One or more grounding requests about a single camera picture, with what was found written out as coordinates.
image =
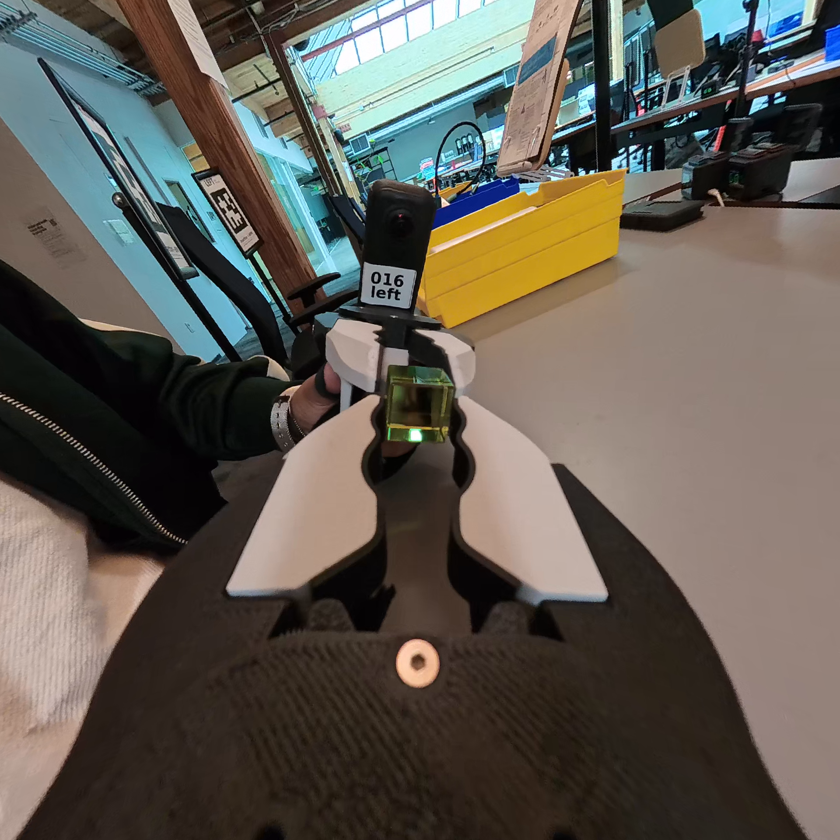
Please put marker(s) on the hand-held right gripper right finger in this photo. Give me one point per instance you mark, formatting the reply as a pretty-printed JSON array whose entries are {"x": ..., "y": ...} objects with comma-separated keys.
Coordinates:
[{"x": 525, "y": 512}]

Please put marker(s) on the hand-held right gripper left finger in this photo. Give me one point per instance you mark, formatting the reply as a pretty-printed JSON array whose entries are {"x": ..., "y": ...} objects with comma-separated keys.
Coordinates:
[{"x": 308, "y": 512}]

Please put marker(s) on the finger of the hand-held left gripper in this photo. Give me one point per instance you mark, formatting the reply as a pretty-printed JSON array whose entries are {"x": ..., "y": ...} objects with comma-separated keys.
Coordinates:
[
  {"x": 456, "y": 358},
  {"x": 351, "y": 354}
]

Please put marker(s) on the clear green cube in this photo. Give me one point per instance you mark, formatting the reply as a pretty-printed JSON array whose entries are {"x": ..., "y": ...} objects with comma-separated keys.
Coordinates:
[{"x": 418, "y": 407}]

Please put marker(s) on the person's left forearm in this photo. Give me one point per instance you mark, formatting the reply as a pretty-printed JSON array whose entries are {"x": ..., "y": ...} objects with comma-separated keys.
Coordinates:
[{"x": 197, "y": 400}]

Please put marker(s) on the person's left hand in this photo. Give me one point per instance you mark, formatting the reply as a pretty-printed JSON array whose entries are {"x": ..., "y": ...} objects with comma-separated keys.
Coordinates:
[{"x": 315, "y": 407}]

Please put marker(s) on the silver wristwatch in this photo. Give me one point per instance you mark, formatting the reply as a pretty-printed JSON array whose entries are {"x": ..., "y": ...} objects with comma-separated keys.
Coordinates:
[{"x": 283, "y": 423}]

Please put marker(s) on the blue plastic bin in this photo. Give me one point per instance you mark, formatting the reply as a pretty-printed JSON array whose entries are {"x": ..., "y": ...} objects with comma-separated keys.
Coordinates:
[{"x": 476, "y": 197}]

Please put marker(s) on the yellow plastic bin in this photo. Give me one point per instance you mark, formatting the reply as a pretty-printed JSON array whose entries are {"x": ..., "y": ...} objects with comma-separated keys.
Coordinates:
[{"x": 525, "y": 262}]

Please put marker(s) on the black office chair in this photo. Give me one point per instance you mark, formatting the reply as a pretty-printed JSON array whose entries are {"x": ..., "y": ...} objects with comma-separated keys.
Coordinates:
[{"x": 243, "y": 308}]

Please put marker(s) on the black marker sign board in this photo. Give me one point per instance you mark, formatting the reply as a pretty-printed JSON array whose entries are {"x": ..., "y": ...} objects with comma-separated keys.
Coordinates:
[{"x": 226, "y": 210}]

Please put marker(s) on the wooden pillar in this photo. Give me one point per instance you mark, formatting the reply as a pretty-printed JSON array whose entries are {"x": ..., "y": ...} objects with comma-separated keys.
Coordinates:
[{"x": 223, "y": 131}]

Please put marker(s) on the brown cardboard sheet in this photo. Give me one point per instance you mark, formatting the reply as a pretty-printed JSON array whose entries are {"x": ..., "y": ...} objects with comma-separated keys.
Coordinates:
[{"x": 538, "y": 85}]

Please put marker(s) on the dark green zip jacket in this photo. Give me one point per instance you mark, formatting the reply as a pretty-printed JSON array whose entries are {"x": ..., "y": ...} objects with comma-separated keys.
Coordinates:
[{"x": 98, "y": 394}]

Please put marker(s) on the black flat pad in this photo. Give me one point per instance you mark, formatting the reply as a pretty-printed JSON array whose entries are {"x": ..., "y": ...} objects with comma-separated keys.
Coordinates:
[{"x": 663, "y": 213}]

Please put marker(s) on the black vertical pole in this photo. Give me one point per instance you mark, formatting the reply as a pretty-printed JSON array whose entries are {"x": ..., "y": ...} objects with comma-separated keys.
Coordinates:
[{"x": 605, "y": 79}]

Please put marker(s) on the white shirt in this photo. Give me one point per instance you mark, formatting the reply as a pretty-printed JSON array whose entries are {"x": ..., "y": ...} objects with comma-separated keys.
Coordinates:
[{"x": 52, "y": 623}]

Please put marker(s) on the white paper sheet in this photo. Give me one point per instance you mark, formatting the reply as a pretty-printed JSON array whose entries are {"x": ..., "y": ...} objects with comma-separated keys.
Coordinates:
[{"x": 197, "y": 39}]

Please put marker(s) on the black framed poster stand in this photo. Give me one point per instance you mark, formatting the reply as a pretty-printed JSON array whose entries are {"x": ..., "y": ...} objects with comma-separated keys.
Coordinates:
[{"x": 111, "y": 157}]

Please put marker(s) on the black charging dock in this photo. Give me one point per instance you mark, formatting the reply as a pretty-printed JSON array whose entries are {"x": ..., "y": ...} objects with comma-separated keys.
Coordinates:
[{"x": 741, "y": 170}]

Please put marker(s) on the beige chair back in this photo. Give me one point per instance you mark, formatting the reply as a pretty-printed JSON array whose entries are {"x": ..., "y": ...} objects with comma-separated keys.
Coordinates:
[{"x": 679, "y": 36}]

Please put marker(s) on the black tripod stand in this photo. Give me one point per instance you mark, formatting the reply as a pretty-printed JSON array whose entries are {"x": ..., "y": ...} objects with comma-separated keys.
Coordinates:
[{"x": 748, "y": 65}]

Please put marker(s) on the grey wall label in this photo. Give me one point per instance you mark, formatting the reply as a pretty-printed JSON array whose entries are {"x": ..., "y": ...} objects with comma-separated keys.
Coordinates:
[{"x": 56, "y": 239}]

